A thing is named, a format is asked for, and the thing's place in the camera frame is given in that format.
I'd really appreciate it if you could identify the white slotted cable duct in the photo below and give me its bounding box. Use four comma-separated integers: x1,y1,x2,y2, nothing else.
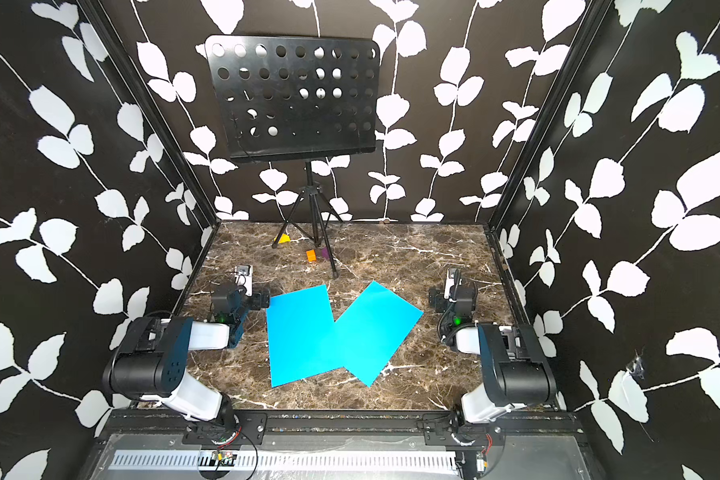
106,450,457,474

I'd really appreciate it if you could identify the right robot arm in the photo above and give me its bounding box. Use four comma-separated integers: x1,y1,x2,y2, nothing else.
428,285,558,424

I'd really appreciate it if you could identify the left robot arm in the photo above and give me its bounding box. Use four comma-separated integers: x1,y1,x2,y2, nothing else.
103,283,270,430

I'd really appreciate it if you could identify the black front mounting rail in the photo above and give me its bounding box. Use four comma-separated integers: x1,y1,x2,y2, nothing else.
101,409,586,448

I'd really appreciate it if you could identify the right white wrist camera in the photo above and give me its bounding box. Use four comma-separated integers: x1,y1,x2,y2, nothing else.
444,267,461,299

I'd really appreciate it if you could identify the black perforated music stand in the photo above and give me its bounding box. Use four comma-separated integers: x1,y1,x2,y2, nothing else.
204,35,382,262

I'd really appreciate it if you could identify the cyan paper sheet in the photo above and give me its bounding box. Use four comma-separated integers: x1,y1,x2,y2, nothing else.
335,282,423,387
266,285,342,387

